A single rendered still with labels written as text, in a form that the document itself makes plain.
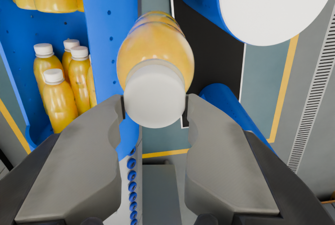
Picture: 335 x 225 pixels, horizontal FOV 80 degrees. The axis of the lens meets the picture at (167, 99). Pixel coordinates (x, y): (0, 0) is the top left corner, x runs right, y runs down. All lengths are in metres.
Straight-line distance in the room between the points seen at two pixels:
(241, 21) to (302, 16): 0.16
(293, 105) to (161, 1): 1.56
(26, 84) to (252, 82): 1.69
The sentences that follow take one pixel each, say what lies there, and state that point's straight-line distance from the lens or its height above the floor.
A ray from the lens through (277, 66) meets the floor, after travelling 1.98.
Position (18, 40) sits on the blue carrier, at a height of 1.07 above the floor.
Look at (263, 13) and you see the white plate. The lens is 0.59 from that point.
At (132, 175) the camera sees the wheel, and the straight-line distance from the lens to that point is 0.94.
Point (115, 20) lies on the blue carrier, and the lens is 0.39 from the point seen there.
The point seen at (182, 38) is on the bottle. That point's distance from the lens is 0.17.
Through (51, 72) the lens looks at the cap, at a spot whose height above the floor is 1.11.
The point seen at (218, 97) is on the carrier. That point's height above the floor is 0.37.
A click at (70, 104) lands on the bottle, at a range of 0.55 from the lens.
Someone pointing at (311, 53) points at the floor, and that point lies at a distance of 2.10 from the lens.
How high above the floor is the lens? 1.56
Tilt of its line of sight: 59 degrees down
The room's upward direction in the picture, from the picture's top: 173 degrees clockwise
